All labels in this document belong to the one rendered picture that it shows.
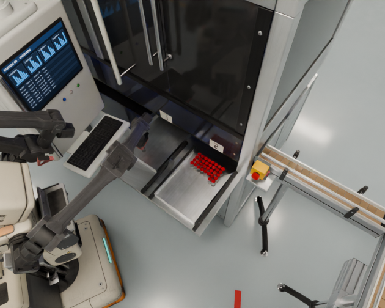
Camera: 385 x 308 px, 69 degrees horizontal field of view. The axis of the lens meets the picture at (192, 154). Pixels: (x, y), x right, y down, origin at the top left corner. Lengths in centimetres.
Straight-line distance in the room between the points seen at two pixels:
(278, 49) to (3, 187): 102
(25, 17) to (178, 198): 107
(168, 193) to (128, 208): 102
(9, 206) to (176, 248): 144
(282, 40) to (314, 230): 186
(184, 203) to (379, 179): 199
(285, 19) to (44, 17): 106
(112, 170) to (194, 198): 62
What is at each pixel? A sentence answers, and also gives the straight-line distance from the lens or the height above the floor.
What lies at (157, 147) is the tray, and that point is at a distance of 165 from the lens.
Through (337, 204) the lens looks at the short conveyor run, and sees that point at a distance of 157.
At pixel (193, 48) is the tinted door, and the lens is 115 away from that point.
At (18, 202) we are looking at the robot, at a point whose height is 134.
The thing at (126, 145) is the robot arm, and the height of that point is 137.
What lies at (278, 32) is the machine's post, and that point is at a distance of 91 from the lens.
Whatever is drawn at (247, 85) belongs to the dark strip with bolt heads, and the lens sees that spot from 107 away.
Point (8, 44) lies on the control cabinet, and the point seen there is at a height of 152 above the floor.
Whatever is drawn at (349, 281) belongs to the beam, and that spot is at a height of 55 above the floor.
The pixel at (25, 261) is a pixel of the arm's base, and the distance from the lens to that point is 121.
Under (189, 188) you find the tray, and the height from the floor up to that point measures 88.
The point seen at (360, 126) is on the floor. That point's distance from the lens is 327.
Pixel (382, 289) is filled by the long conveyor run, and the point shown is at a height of 97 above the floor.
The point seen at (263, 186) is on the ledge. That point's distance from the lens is 155.
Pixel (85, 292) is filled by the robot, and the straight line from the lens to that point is 210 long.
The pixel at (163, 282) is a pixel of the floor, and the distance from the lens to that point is 228.
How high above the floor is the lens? 224
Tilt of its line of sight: 58 degrees down
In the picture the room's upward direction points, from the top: 2 degrees counter-clockwise
